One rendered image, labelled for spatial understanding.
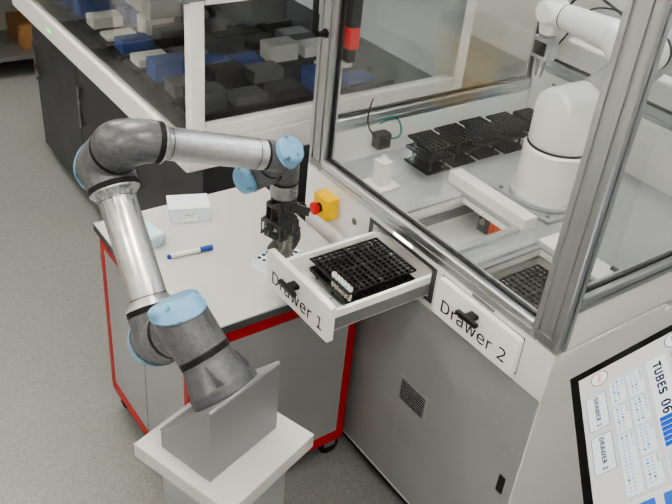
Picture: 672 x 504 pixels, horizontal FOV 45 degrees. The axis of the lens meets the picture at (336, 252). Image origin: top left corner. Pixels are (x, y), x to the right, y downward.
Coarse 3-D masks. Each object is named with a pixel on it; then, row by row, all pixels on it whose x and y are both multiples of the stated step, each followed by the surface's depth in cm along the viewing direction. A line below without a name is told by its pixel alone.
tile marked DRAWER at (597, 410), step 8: (592, 400) 164; (600, 400) 162; (592, 408) 162; (600, 408) 161; (592, 416) 161; (600, 416) 159; (608, 416) 157; (592, 424) 159; (600, 424) 157; (608, 424) 156; (592, 432) 158
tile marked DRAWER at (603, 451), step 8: (608, 432) 154; (592, 440) 156; (600, 440) 154; (608, 440) 153; (592, 448) 154; (600, 448) 153; (608, 448) 151; (592, 456) 153; (600, 456) 151; (608, 456) 150; (600, 464) 150; (608, 464) 149; (616, 464) 147; (600, 472) 149
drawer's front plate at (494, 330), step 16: (448, 288) 206; (448, 304) 207; (464, 304) 202; (448, 320) 209; (480, 320) 199; (496, 320) 195; (464, 336) 205; (480, 336) 200; (496, 336) 195; (512, 336) 190; (496, 352) 197; (512, 352) 192; (512, 368) 194
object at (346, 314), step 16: (352, 240) 225; (384, 240) 229; (304, 256) 217; (304, 272) 220; (416, 272) 221; (400, 288) 208; (416, 288) 212; (352, 304) 201; (368, 304) 204; (384, 304) 207; (400, 304) 211; (336, 320) 199; (352, 320) 203
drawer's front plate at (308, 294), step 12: (276, 252) 211; (276, 264) 210; (288, 264) 207; (288, 276) 206; (300, 276) 203; (276, 288) 214; (300, 288) 203; (312, 288) 199; (288, 300) 210; (300, 300) 204; (312, 300) 199; (324, 300) 195; (300, 312) 206; (312, 312) 201; (324, 312) 196; (312, 324) 203; (324, 324) 197; (324, 336) 199
